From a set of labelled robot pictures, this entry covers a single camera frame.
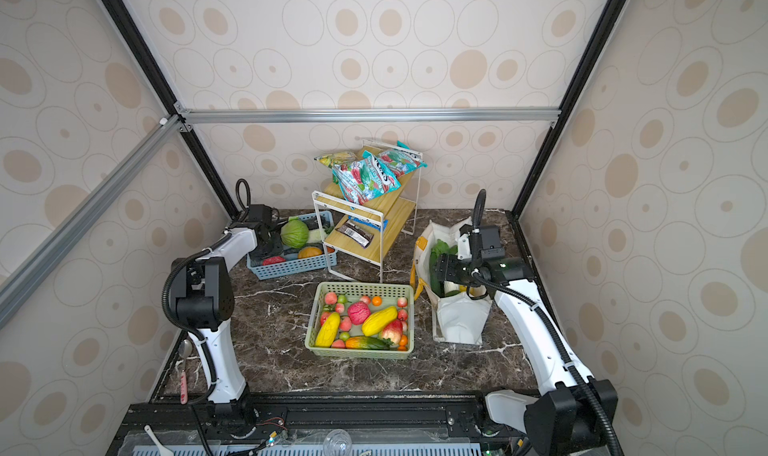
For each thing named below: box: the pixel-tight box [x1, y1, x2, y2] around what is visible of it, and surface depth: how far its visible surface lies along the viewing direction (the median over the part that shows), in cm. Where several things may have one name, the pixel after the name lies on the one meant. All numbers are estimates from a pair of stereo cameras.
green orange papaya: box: [345, 336, 394, 349], surface depth 83 cm
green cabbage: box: [280, 216, 309, 249], surface depth 102 cm
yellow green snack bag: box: [313, 151, 362, 168], surface depth 83 cm
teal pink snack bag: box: [380, 149, 428, 175], surface depth 86 cm
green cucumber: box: [430, 250, 445, 298], surface depth 94 cm
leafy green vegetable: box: [430, 238, 458, 265], surface depth 96 cm
